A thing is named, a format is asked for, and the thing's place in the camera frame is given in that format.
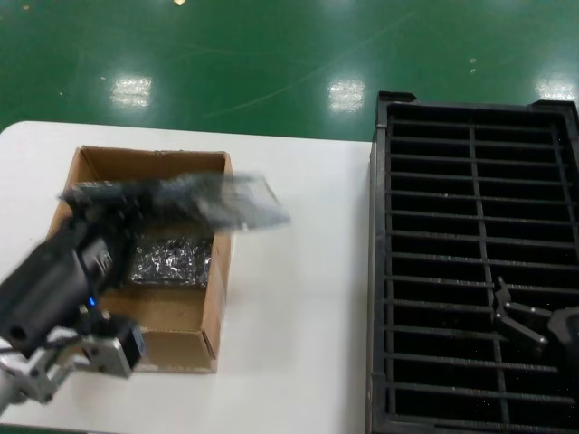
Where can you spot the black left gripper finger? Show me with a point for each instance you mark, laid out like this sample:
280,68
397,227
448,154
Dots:
126,239
104,196

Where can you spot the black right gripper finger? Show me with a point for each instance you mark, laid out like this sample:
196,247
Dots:
520,334
524,311

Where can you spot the bagged graphics card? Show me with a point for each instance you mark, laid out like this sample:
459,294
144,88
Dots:
172,262

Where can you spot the brown cardboard box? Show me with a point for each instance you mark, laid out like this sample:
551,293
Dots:
172,316

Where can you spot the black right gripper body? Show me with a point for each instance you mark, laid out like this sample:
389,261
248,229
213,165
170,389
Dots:
567,330

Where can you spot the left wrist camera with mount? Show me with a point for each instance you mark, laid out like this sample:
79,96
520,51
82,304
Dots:
108,352

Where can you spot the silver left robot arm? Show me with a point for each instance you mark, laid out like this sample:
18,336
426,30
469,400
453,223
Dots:
11,380

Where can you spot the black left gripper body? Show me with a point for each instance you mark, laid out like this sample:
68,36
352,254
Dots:
54,285

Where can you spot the grey anti-static bag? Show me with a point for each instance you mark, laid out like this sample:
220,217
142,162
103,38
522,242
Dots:
244,203

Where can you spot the black slotted container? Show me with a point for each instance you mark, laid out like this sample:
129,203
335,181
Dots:
452,226

